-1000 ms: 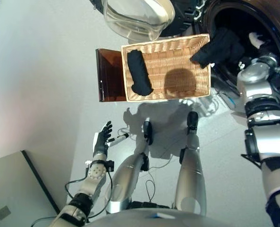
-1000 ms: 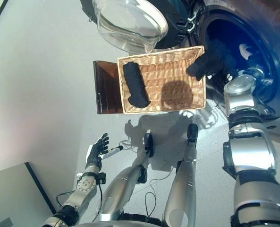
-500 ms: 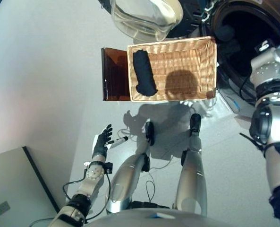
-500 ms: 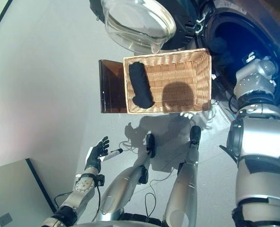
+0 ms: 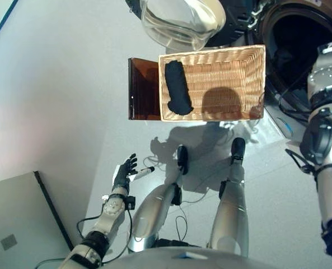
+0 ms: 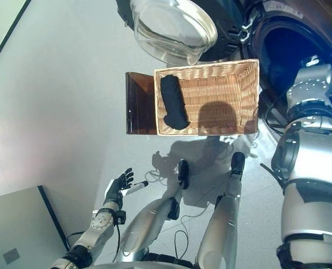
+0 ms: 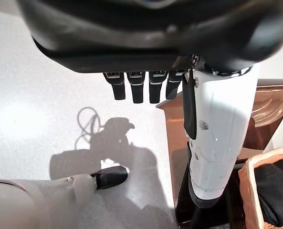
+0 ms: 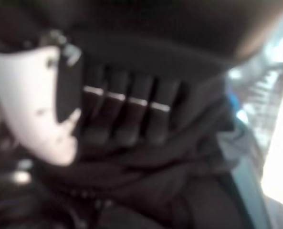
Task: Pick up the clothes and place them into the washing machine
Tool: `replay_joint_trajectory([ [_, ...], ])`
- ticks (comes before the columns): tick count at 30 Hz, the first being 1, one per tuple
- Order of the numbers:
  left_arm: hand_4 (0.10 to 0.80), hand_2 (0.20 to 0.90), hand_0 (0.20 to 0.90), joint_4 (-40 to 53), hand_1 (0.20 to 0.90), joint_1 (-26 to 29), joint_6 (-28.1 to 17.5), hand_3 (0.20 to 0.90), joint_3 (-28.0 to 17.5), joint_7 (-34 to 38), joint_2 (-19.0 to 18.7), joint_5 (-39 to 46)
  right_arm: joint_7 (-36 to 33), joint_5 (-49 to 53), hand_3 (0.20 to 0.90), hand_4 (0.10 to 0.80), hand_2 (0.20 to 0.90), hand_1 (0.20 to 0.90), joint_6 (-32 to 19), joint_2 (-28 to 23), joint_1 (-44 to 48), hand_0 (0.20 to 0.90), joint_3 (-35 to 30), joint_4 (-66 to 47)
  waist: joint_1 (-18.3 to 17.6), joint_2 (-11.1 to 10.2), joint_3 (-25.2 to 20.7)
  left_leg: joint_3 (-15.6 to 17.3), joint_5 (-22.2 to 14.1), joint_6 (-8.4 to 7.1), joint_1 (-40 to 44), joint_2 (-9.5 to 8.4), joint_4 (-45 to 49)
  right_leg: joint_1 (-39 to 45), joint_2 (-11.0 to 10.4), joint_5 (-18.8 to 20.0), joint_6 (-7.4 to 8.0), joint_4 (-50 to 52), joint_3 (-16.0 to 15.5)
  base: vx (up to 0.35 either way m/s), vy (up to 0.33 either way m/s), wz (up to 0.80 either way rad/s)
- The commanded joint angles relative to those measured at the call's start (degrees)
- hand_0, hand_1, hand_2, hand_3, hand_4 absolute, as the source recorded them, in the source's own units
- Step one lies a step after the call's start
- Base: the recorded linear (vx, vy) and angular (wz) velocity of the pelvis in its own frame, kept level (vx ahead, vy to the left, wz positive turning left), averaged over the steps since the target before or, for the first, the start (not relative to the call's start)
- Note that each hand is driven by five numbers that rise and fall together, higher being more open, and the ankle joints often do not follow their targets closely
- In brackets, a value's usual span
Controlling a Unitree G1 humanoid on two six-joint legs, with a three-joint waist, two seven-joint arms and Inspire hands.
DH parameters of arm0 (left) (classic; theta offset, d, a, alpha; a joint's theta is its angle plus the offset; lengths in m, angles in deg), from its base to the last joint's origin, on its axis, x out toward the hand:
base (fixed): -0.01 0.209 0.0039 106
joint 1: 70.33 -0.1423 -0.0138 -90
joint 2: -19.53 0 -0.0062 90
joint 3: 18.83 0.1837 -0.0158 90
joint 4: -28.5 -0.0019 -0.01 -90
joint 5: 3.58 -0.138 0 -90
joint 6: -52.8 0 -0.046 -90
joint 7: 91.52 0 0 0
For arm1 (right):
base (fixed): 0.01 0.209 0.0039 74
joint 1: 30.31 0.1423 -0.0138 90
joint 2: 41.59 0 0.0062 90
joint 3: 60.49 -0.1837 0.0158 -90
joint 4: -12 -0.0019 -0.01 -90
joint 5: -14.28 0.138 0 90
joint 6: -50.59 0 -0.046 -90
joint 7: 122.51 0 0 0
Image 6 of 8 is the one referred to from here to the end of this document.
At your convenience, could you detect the round glass washer door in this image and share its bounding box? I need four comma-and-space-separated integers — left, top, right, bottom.
115, 0, 252, 66

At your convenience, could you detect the brown transparent acrylic stool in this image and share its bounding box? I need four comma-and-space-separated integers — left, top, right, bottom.
125, 72, 158, 135

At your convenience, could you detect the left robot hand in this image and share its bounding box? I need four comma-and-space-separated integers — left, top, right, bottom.
103, 167, 149, 205

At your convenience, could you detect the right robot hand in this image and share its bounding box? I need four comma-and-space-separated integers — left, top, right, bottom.
300, 55, 322, 68

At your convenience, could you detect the grey robot torso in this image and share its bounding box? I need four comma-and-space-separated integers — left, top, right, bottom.
92, 253, 197, 269

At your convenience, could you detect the white floor cable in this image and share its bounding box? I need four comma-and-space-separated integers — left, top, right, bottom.
144, 167, 211, 222

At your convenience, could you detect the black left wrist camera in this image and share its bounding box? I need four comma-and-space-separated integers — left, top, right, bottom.
115, 210, 127, 225

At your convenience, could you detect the rectangular wicker laundry basket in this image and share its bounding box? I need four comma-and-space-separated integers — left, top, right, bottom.
153, 58, 260, 137

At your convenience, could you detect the rolled black garment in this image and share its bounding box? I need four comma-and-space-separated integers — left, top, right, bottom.
160, 75, 189, 130

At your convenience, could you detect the grey wall socket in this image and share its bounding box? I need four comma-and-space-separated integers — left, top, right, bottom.
2, 248, 21, 264

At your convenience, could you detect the grey front-load washing machine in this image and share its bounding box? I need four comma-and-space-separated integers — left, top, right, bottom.
238, 0, 332, 135

